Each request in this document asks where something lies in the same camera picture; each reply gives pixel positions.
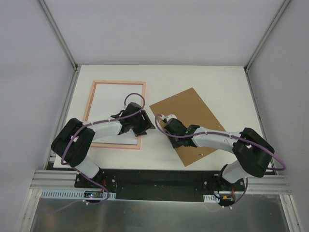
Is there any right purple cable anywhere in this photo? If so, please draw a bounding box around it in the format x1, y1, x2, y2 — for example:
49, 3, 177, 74
154, 114, 287, 212

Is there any left aluminium corner post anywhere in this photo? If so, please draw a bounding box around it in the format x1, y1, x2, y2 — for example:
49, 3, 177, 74
36, 0, 78, 70

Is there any left white slotted cable duct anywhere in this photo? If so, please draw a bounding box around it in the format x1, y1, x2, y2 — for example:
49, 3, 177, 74
41, 189, 116, 201

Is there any purple cable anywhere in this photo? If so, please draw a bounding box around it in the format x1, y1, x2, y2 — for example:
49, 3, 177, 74
154, 114, 287, 212
43, 92, 146, 213

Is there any brown cardboard backing board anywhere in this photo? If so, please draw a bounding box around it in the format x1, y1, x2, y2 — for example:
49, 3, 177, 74
150, 88, 225, 167

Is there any aluminium corner post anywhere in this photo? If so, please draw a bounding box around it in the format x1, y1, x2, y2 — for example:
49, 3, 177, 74
36, 0, 78, 70
244, 0, 292, 73

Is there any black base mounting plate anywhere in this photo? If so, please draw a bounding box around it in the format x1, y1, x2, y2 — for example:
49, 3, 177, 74
74, 169, 245, 202

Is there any landscape photo print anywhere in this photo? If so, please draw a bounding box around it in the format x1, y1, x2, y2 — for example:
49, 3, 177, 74
85, 83, 143, 146

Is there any right white slotted cable duct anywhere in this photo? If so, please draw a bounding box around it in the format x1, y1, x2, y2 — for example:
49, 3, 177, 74
203, 195, 220, 203

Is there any right aluminium corner post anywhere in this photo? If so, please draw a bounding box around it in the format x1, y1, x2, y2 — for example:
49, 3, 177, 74
244, 0, 292, 73

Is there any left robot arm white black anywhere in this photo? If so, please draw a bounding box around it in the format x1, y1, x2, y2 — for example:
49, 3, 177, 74
51, 102, 155, 188

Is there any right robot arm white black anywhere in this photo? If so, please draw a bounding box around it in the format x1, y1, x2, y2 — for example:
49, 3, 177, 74
163, 117, 274, 191

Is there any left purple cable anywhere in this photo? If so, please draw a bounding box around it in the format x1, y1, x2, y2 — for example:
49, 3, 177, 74
43, 92, 146, 213

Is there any white slotted cable duct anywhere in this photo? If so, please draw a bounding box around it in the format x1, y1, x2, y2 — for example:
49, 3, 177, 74
203, 195, 220, 203
41, 189, 116, 201

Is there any pink picture frame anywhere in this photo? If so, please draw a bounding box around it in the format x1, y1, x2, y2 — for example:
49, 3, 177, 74
82, 80, 147, 151

